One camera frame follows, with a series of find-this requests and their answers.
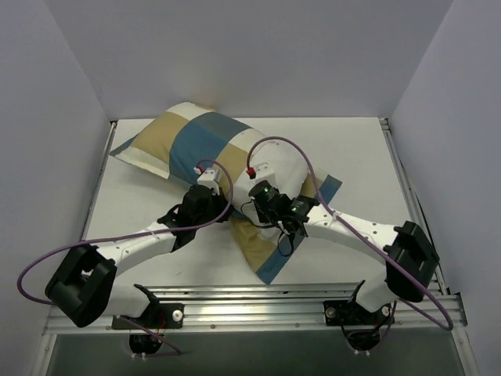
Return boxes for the white pillow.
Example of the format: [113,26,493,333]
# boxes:
[232,140,308,226]

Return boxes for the blue beige checked pillowcase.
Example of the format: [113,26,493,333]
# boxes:
[110,102,342,284]

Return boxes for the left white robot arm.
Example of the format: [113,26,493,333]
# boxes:
[45,185,232,328]

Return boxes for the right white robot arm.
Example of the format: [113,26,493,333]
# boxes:
[248,181,439,324]

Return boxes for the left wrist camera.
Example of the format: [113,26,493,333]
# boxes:
[193,166,222,195]

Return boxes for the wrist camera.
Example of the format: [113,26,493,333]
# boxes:
[246,162,278,188]
[193,166,222,195]

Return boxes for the black thin wire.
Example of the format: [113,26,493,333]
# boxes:
[276,229,298,259]

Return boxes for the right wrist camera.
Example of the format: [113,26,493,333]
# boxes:
[246,162,278,188]

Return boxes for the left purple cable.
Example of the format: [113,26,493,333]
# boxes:
[17,158,235,357]

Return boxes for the aluminium mounting rail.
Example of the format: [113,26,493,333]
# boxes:
[44,282,467,334]

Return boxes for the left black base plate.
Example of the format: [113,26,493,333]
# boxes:
[111,302,185,330]

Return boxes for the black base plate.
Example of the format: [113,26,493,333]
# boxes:
[323,300,395,327]
[111,302,185,330]

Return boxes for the left side aluminium rail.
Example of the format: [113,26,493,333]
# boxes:
[88,120,117,215]

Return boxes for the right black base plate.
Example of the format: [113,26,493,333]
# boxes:
[323,300,395,327]

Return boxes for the right side aluminium rail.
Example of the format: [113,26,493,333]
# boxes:
[379,117,451,295]

